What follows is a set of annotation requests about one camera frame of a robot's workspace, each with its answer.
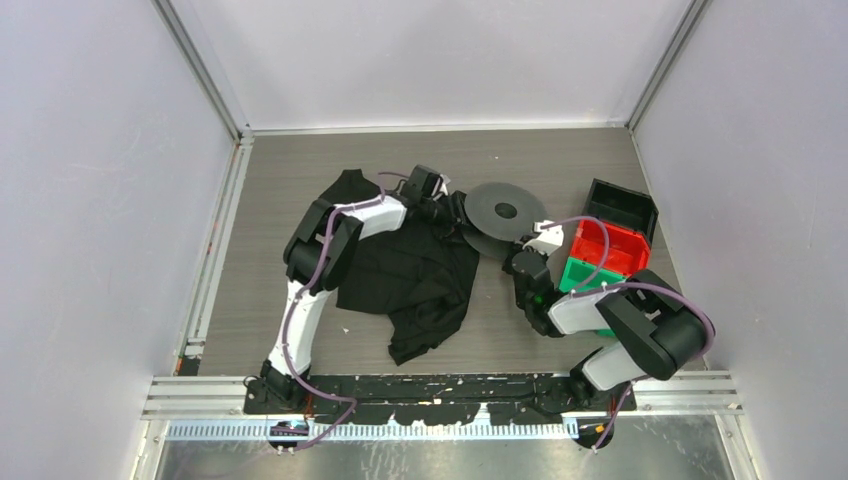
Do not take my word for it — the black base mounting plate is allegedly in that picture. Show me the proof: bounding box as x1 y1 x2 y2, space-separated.
243 373 636 426

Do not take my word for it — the black cloth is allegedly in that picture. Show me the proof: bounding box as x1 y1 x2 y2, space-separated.
319 169 485 367

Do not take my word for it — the grey plastic cable spool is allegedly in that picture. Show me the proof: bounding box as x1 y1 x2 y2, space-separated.
461 182 548 262

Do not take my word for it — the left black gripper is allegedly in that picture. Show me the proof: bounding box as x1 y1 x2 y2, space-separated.
421 192 483 247

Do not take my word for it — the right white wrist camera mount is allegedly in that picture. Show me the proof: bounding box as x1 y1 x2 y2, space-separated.
522 220 565 257

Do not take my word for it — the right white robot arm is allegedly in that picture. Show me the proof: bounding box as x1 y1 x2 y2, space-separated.
503 249 715 411

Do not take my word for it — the white slotted cable duct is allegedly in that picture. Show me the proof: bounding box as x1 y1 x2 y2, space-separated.
165 418 579 442

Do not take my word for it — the black plastic bin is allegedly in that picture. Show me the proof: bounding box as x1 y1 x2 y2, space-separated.
582 178 659 246

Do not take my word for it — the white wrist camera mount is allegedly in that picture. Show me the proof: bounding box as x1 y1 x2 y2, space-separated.
522 220 565 257
432 174 451 200

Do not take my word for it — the green plastic bin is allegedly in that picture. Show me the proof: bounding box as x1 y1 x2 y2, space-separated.
557 256 628 337

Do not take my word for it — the red plastic bin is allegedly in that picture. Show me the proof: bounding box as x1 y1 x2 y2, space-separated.
570 220 651 277

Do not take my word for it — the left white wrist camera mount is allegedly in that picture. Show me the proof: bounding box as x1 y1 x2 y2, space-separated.
432 174 451 200

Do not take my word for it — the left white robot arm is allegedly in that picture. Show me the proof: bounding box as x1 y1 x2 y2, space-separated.
245 165 480 414

